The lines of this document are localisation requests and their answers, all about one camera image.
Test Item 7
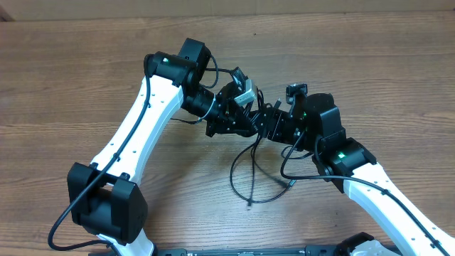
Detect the black USB-C cable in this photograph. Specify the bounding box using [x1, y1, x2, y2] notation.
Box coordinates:
[229, 88, 297, 205]

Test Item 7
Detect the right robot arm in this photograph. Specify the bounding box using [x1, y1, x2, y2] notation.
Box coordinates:
[249, 93, 454, 255]

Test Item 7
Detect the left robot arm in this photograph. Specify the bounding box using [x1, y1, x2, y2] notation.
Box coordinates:
[65, 38, 257, 255]

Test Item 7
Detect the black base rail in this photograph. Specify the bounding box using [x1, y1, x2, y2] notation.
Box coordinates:
[154, 245, 336, 256]

